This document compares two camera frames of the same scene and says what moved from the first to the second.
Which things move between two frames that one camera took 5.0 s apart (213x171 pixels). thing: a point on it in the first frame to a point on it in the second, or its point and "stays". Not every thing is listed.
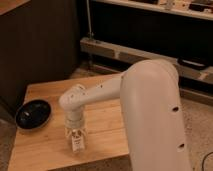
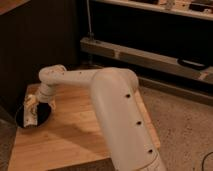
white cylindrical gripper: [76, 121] to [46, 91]
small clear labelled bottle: [78, 141] to [30, 110]
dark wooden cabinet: [39, 41] stays
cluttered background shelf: [193, 8] stays
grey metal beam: [133, 56] stays
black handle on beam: [193, 63] stays
